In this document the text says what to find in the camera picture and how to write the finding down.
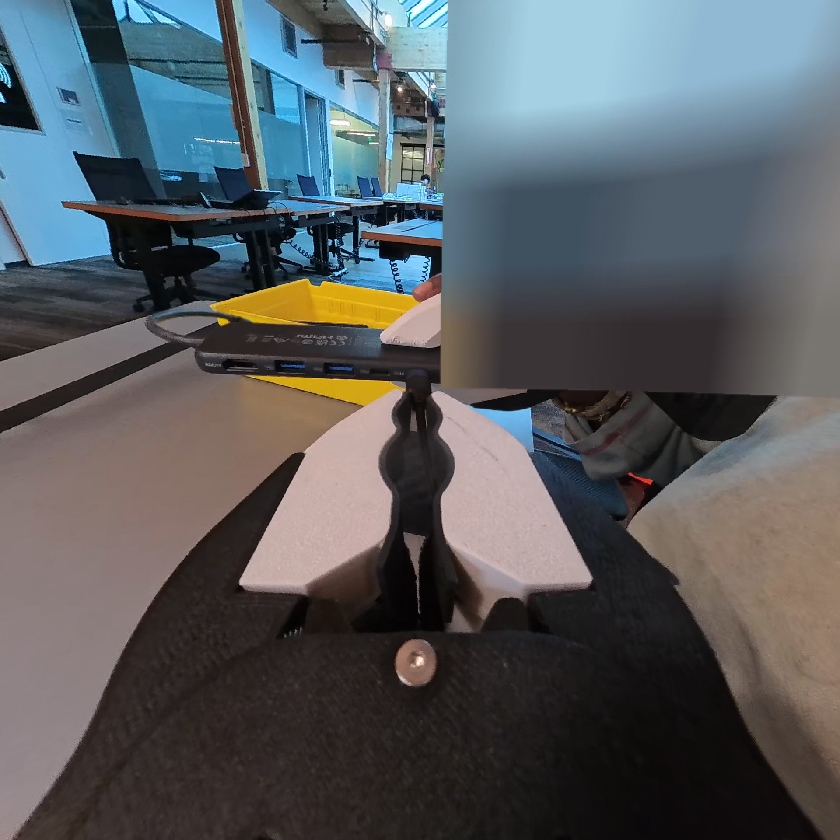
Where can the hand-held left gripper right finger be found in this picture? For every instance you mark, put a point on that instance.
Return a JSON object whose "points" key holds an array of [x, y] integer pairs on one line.
{"points": [[512, 518]]}

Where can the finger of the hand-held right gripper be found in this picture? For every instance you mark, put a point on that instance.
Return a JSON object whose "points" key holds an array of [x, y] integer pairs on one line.
{"points": [[420, 325]]}

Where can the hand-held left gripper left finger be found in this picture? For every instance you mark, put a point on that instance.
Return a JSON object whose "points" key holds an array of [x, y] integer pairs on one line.
{"points": [[328, 518]]}

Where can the yellow plastic bin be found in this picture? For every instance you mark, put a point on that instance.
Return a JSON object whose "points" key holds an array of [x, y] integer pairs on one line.
{"points": [[295, 305]]}

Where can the slim black multiport adapter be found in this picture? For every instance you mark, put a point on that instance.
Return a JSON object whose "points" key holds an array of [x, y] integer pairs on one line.
{"points": [[295, 351]]}

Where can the person's right hand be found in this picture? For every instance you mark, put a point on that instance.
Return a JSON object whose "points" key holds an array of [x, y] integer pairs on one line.
{"points": [[432, 287]]}

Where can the orange-edged desk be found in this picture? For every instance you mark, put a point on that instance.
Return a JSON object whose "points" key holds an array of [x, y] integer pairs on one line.
{"points": [[164, 210], [407, 231]]}

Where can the red object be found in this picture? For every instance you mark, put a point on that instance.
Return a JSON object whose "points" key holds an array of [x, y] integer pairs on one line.
{"points": [[640, 479]]}

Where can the black laptop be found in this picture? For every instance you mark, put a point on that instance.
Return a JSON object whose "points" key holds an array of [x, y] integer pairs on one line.
{"points": [[253, 199]]}

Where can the black office chair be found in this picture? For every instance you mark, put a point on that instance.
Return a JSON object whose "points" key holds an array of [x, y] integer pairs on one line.
{"points": [[184, 256]]}

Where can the wooden post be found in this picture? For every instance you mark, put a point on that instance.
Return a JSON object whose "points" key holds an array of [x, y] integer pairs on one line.
{"points": [[243, 98]]}

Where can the black wall poster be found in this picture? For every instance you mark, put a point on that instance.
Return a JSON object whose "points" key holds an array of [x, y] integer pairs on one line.
{"points": [[16, 92]]}

